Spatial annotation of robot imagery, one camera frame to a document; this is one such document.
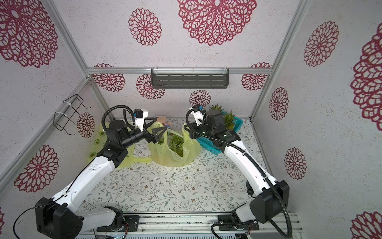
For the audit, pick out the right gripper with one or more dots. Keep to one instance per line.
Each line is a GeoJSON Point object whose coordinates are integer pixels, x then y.
{"type": "Point", "coordinates": [209, 123]}

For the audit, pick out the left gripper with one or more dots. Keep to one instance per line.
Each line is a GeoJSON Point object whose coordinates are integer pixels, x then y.
{"type": "Point", "coordinates": [154, 130]}

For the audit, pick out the green avocado plastic bag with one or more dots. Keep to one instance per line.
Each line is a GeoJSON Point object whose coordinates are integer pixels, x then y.
{"type": "Point", "coordinates": [102, 146]}
{"type": "Point", "coordinates": [161, 153]}

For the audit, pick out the pineapple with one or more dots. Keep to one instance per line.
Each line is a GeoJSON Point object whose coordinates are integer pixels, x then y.
{"type": "Point", "coordinates": [229, 119]}
{"type": "Point", "coordinates": [216, 107]}
{"type": "Point", "coordinates": [176, 144]}

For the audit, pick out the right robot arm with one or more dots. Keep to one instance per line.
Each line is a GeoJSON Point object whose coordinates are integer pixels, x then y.
{"type": "Point", "coordinates": [270, 195]}

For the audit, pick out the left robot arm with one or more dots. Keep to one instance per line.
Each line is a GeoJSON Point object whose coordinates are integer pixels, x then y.
{"type": "Point", "coordinates": [56, 217]}

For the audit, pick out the pink plush doll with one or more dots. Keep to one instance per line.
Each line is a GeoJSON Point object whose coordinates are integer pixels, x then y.
{"type": "Point", "coordinates": [164, 121]}

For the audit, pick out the teal plastic basket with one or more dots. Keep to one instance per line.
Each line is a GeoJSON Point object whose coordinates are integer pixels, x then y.
{"type": "Point", "coordinates": [215, 127]}

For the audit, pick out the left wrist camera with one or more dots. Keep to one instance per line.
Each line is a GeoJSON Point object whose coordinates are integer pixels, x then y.
{"type": "Point", "coordinates": [139, 118]}

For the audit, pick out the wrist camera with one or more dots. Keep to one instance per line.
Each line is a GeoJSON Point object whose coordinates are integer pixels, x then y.
{"type": "Point", "coordinates": [199, 114]}
{"type": "Point", "coordinates": [139, 118]}

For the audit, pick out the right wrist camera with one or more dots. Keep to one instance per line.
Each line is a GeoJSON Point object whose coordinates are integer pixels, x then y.
{"type": "Point", "coordinates": [199, 114]}

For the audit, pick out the grey metal wall shelf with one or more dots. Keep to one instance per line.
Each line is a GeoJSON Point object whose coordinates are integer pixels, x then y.
{"type": "Point", "coordinates": [183, 79]}

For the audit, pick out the black wire wall rack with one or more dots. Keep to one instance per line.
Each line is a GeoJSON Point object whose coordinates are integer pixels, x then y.
{"type": "Point", "coordinates": [63, 117]}

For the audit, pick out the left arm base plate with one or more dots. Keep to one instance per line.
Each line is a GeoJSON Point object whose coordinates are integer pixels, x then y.
{"type": "Point", "coordinates": [129, 224]}

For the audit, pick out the aluminium front rail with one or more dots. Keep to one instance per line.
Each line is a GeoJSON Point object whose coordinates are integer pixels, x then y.
{"type": "Point", "coordinates": [181, 226]}

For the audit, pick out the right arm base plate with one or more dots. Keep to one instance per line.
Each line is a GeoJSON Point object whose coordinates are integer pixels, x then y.
{"type": "Point", "coordinates": [228, 222]}

